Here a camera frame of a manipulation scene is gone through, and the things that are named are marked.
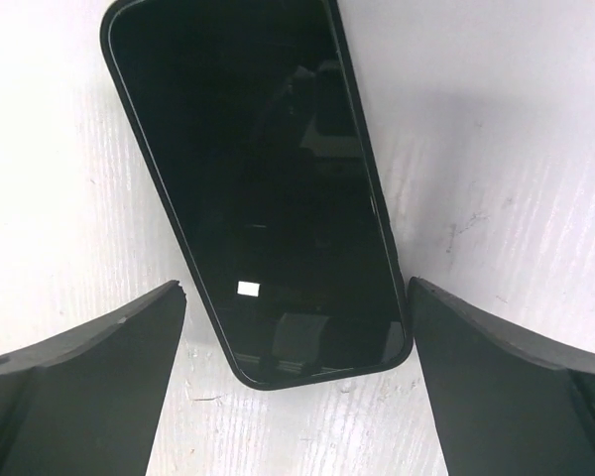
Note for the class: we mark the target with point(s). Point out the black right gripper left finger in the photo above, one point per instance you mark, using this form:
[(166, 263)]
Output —
[(88, 400)]

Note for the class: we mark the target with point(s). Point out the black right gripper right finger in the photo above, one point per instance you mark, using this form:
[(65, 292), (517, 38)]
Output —
[(505, 400)]

